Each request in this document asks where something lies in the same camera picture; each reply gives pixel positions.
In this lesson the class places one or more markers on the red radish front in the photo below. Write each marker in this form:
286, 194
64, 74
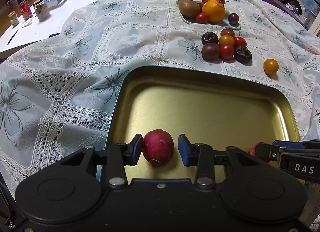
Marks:
252, 150

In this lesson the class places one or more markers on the gold metal tray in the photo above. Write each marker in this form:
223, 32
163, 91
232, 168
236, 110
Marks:
208, 108

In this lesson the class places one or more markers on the lone orange cherry tomato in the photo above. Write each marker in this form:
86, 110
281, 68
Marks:
271, 66

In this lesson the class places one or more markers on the orange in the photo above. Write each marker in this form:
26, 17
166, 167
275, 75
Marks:
215, 10

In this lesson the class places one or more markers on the dark plum behind kiwi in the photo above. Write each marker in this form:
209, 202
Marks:
200, 5

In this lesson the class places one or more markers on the red cherry tomato on plate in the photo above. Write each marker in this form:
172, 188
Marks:
202, 18

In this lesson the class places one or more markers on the white lace floral tablecloth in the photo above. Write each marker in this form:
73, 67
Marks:
57, 100

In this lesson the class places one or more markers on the dark plum on plate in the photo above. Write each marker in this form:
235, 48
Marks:
233, 19

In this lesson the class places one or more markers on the brown kiwi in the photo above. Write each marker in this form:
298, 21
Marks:
189, 9

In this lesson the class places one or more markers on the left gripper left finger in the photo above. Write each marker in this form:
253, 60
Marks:
120, 155

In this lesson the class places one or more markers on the dark red tomato back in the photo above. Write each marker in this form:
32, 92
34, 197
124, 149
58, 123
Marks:
227, 31

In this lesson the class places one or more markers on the patterned paper cup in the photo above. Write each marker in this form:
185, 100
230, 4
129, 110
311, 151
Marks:
41, 10

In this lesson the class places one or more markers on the red cherry tomato right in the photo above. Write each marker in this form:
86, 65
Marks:
239, 41

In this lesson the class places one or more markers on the red can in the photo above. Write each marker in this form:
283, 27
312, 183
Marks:
25, 10

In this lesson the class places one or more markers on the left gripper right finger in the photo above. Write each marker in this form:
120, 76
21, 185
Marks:
201, 156

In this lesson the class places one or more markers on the light green plate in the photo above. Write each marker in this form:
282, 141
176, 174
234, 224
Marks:
223, 23

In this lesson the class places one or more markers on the red cherry tomato centre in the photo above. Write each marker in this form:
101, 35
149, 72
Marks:
226, 51

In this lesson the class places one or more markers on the red radish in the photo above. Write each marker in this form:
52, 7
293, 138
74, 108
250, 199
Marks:
158, 147
252, 150

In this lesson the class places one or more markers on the orange cherry tomato in pile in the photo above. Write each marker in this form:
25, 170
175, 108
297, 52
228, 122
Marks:
226, 39

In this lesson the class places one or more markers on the dark water chestnut right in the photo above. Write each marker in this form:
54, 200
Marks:
242, 54

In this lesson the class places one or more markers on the small green cup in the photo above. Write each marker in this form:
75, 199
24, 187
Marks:
13, 19

